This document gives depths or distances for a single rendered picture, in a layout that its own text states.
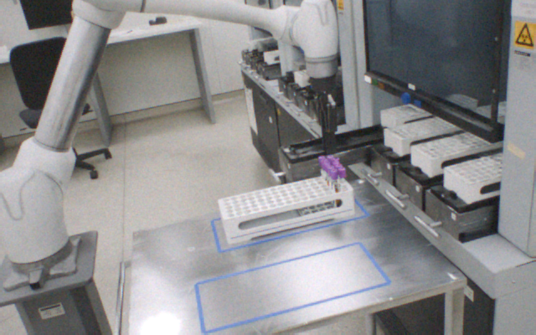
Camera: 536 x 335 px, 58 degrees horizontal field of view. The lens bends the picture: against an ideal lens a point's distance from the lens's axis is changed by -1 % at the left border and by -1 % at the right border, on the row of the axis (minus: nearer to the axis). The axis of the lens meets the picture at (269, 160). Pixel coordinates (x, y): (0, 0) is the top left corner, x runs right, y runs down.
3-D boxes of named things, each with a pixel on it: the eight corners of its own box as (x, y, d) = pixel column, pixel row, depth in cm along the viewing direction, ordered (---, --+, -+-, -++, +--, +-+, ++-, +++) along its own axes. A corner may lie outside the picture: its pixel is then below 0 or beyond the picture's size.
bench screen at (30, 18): (98, 33, 433) (84, -21, 414) (95, 36, 416) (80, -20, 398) (38, 43, 428) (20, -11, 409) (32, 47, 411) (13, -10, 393)
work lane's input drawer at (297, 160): (464, 125, 171) (465, 100, 167) (490, 137, 158) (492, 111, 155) (267, 172, 157) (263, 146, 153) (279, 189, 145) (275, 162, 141)
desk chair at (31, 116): (45, 197, 341) (-7, 50, 299) (29, 172, 391) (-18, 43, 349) (126, 168, 370) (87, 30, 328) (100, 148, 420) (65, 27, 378)
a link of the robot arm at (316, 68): (329, 49, 141) (332, 69, 143) (300, 55, 139) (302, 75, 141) (342, 54, 132) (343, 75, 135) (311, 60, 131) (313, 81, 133)
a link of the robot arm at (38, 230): (1, 271, 119) (-33, 193, 111) (14, 235, 136) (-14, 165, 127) (68, 254, 123) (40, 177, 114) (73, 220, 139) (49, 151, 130)
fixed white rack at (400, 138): (470, 127, 151) (470, 109, 148) (491, 137, 142) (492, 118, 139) (383, 148, 145) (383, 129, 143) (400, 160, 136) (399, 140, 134)
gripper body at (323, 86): (340, 74, 135) (342, 106, 138) (329, 69, 142) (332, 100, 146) (315, 79, 133) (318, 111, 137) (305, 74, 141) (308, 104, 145)
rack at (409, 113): (459, 110, 166) (459, 93, 163) (477, 118, 157) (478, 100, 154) (380, 128, 160) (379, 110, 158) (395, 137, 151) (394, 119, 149)
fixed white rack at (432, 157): (503, 143, 137) (504, 123, 135) (529, 156, 128) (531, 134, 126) (409, 167, 131) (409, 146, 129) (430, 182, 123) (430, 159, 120)
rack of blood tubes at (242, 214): (340, 194, 119) (338, 172, 117) (356, 213, 110) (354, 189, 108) (221, 222, 115) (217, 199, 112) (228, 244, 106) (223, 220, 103)
